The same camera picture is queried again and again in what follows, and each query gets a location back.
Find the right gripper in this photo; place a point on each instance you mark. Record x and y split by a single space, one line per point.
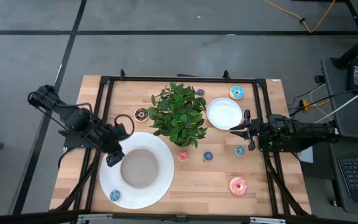
256 130

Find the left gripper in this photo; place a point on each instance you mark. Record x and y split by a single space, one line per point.
115 158

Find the small teal frosted donut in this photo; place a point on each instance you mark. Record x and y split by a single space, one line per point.
112 193
237 148

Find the large blue frosted donut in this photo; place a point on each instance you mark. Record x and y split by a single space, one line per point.
232 90

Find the small purple-blue frosted donut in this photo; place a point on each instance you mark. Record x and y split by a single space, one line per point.
205 154

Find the plain glazed donut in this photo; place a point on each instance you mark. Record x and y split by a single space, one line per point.
137 112

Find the large pink frosted donut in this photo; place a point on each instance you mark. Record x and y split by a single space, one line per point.
233 183

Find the small red frosted donut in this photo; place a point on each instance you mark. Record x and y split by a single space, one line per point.
180 154

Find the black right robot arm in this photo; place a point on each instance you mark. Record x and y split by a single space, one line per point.
306 129

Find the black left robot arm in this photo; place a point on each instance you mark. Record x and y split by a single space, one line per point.
73 118

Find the small white plate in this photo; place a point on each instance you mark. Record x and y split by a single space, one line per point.
224 113

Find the white woven round placemat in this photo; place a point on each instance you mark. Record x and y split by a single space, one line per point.
163 161

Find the small navy sprinkled donut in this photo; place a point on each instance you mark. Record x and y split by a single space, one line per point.
198 91

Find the black plant pot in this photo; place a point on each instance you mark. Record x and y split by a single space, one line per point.
179 144

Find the green leafy artificial plant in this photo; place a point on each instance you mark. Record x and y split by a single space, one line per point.
179 115

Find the yellow power plug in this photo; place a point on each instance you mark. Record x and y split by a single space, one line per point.
305 104

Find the white paper sheet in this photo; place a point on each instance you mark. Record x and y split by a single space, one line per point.
306 155

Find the grey side table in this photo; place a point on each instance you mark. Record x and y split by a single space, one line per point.
353 118

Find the black aluminium table frame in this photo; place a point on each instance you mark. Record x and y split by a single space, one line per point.
182 78

